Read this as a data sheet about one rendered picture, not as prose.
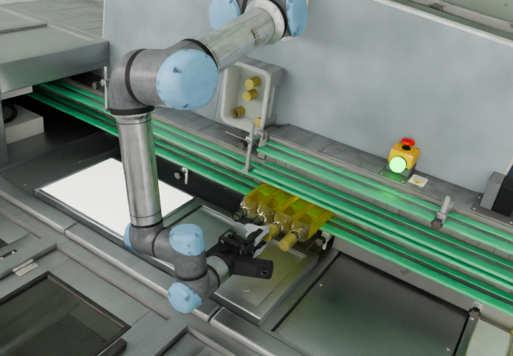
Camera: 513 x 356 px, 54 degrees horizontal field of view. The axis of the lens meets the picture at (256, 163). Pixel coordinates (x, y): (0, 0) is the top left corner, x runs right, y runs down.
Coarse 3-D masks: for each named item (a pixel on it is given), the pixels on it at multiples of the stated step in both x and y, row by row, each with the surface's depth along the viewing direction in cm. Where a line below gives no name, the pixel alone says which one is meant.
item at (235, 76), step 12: (228, 72) 168; (240, 72) 173; (252, 72) 171; (264, 72) 160; (228, 84) 171; (240, 84) 175; (264, 84) 170; (228, 96) 173; (240, 96) 177; (264, 96) 163; (228, 108) 176; (252, 108) 176; (264, 108) 164; (228, 120) 175; (240, 120) 176; (252, 120) 176; (264, 120) 167
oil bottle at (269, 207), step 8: (280, 192) 156; (264, 200) 151; (272, 200) 151; (280, 200) 152; (288, 200) 153; (264, 208) 147; (272, 208) 148; (272, 216) 147; (264, 224) 148; (272, 224) 149
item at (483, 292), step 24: (48, 96) 213; (96, 120) 198; (168, 144) 187; (192, 168) 174; (216, 168) 176; (240, 192) 166; (360, 240) 149; (384, 240) 151; (408, 264) 142; (432, 264) 143; (456, 288) 135; (480, 288) 137; (504, 312) 130
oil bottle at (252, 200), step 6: (258, 186) 158; (264, 186) 158; (270, 186) 159; (252, 192) 154; (258, 192) 155; (264, 192) 155; (270, 192) 156; (246, 198) 151; (252, 198) 151; (258, 198) 152; (264, 198) 153; (240, 204) 151; (246, 204) 149; (252, 204) 149; (258, 204) 150; (252, 210) 149; (246, 216) 151; (252, 216) 150
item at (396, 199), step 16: (272, 144) 159; (288, 160) 151; (304, 160) 153; (320, 160) 154; (320, 176) 147; (336, 176) 146; (352, 176) 147; (368, 192) 141; (384, 192) 142; (400, 192) 143; (400, 208) 136; (416, 208) 136; (432, 208) 137; (448, 224) 131; (464, 224) 133; (480, 224) 133; (480, 240) 127; (496, 240) 127; (512, 240) 128
